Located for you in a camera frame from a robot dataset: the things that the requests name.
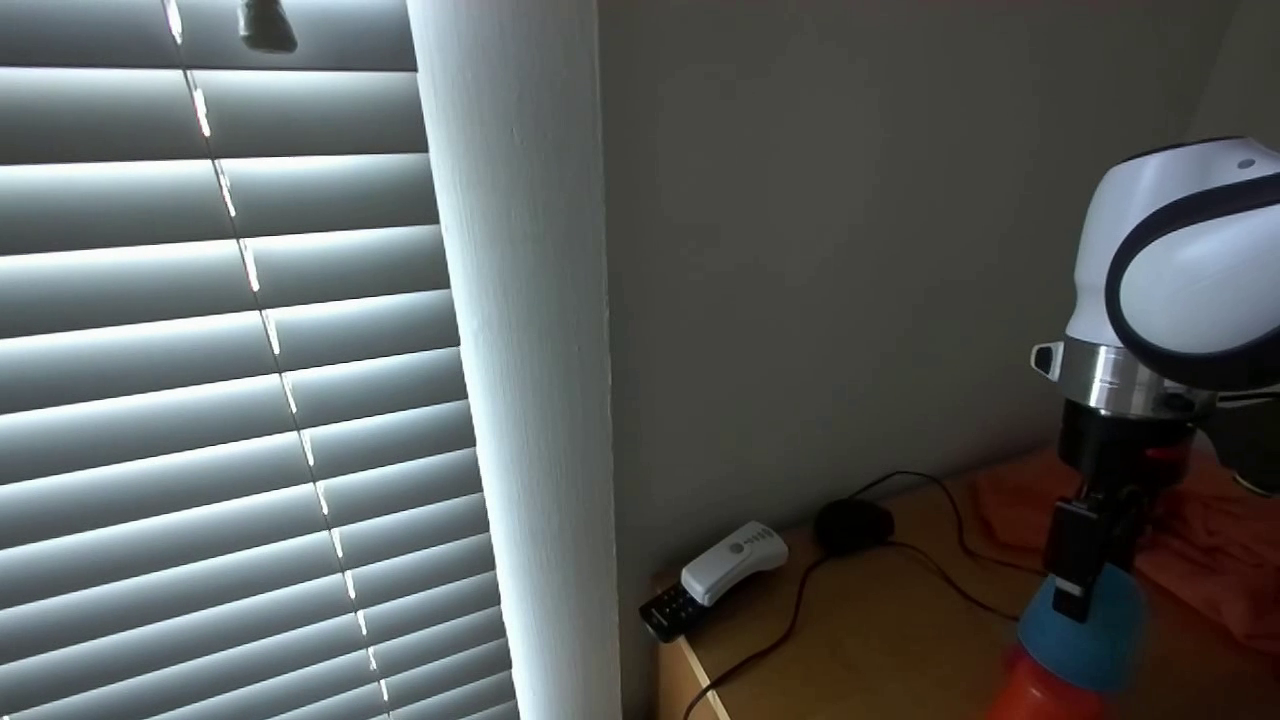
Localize blue plastic cup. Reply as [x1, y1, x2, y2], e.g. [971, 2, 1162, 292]
[1017, 565, 1148, 695]

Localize orange plastic cup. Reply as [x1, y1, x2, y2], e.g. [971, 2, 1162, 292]
[982, 644, 1124, 720]

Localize thin black cable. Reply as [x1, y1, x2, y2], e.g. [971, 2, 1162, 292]
[676, 466, 1055, 720]

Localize white window blinds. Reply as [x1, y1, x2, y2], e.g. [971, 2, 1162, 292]
[0, 0, 521, 720]

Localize orange towel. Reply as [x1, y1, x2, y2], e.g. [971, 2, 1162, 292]
[971, 447, 1280, 660]

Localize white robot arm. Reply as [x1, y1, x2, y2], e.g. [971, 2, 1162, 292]
[1027, 134, 1280, 625]

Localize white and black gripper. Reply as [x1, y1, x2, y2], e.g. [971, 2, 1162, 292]
[1042, 393, 1280, 621]

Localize white and black remote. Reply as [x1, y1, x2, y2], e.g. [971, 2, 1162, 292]
[639, 518, 786, 644]

